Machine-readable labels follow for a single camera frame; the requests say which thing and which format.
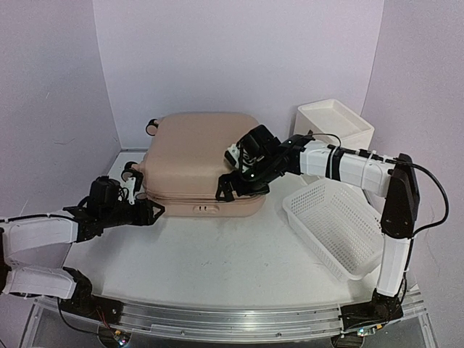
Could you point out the white three-drawer storage cabinet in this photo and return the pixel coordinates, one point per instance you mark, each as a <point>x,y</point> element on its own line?
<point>331,116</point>

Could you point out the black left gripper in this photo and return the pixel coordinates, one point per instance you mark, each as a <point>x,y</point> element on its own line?
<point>147,219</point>

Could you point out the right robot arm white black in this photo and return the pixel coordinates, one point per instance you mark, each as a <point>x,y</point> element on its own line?
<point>391,178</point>

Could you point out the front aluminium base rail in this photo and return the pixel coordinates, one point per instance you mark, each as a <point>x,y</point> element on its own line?
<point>265,325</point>

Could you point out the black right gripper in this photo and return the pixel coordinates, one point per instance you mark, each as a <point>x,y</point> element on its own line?
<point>225,182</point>

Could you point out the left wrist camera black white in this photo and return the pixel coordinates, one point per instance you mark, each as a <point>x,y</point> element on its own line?
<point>105,192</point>

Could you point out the white perforated plastic basket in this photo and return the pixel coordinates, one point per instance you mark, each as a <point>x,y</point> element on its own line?
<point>338,226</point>

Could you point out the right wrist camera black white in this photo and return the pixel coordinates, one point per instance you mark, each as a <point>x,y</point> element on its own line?
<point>258,144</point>

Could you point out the pink hard-shell suitcase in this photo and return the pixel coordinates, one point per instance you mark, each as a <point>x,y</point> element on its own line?
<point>180,170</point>

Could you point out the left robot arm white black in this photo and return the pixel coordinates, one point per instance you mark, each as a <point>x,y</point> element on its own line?
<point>34,247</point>

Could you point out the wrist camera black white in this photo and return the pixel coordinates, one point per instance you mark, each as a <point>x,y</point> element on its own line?
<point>258,144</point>
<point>105,192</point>

